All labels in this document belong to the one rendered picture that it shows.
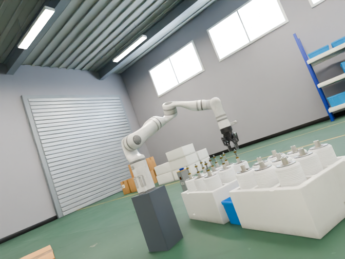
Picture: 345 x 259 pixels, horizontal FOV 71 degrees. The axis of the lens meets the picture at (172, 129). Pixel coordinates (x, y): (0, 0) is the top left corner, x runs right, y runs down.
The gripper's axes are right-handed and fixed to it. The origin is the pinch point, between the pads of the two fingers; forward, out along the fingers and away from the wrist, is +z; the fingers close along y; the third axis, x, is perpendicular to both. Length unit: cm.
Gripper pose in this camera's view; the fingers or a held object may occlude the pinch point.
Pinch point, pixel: (233, 148)
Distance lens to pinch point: 158.5
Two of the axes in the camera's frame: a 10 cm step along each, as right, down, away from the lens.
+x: 8.5, -2.6, 4.6
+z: 3.4, 9.3, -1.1
